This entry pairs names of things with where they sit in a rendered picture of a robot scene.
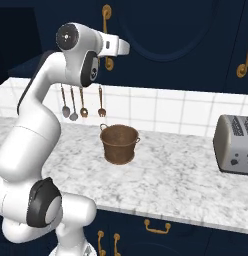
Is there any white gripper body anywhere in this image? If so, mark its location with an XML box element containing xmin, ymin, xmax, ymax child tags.
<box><xmin>117</xmin><ymin>37</ymin><xmax>131</xmax><ymax>57</ymax></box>

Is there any brown woven basket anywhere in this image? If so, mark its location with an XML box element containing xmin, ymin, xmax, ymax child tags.
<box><xmin>99</xmin><ymin>123</ymin><xmax>142</xmax><ymax>166</ymax></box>

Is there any navy base cabinet door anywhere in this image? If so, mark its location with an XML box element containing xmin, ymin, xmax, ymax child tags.
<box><xmin>107</xmin><ymin>211</ymin><xmax>132</xmax><ymax>256</ymax></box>
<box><xmin>83</xmin><ymin>209</ymin><xmax>110</xmax><ymax>256</ymax></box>

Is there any copper hanging fork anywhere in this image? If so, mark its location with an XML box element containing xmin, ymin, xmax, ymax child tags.
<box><xmin>97</xmin><ymin>84</ymin><xmax>107</xmax><ymax>118</ymax></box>

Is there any copper hanging slotted spoon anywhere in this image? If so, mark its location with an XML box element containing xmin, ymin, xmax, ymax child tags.
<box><xmin>78</xmin><ymin>86</ymin><xmax>89</xmax><ymax>119</ymax></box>

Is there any silver hanging spoon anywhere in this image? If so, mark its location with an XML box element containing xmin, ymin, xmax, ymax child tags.
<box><xmin>69</xmin><ymin>85</ymin><xmax>79</xmax><ymax>122</ymax></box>
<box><xmin>60</xmin><ymin>83</ymin><xmax>71</xmax><ymax>119</ymax></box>

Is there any silver toaster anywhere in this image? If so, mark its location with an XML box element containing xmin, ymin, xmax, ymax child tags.
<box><xmin>212</xmin><ymin>114</ymin><xmax>248</xmax><ymax>176</ymax></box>

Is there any navy drawer front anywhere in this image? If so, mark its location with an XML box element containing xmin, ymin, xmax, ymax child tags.
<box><xmin>129</xmin><ymin>213</ymin><xmax>212</xmax><ymax>256</ymax></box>

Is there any long gold cabinet door handle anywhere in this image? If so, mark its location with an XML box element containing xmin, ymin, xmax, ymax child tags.
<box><xmin>101</xmin><ymin>4</ymin><xmax>115</xmax><ymax>72</ymax></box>

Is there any navy arched wall cabinet door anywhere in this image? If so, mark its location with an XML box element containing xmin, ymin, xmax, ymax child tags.
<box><xmin>96</xmin><ymin>0</ymin><xmax>238</xmax><ymax>94</ymax></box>

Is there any gold curved cabinet door handle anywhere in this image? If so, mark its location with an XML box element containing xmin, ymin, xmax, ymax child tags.
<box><xmin>236</xmin><ymin>42</ymin><xmax>248</xmax><ymax>79</ymax></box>

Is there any gold drawer handle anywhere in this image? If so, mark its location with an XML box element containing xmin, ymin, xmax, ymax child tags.
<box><xmin>143</xmin><ymin>218</ymin><xmax>172</xmax><ymax>235</ymax></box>

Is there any gold base cabinet handle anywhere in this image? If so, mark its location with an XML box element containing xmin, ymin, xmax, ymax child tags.
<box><xmin>113</xmin><ymin>232</ymin><xmax>122</xmax><ymax>256</ymax></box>
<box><xmin>97</xmin><ymin>230</ymin><xmax>107</xmax><ymax>256</ymax></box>

